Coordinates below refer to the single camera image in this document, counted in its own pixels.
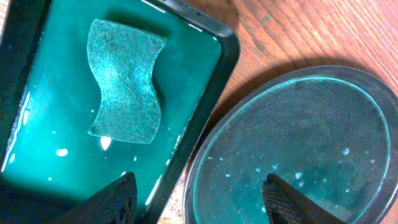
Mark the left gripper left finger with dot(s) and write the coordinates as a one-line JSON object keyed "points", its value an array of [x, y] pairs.
{"points": [[116, 203]]}

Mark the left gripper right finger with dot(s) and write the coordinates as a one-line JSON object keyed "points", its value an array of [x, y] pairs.
{"points": [[284, 204]]}

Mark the green scouring sponge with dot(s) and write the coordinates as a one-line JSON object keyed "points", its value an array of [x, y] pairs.
{"points": [[122, 59]]}

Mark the round dark green tray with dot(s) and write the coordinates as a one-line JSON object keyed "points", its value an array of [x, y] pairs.
{"points": [[328, 131]]}

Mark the rectangular dark green tray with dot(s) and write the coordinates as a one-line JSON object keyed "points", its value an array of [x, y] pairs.
{"points": [[50, 98]]}

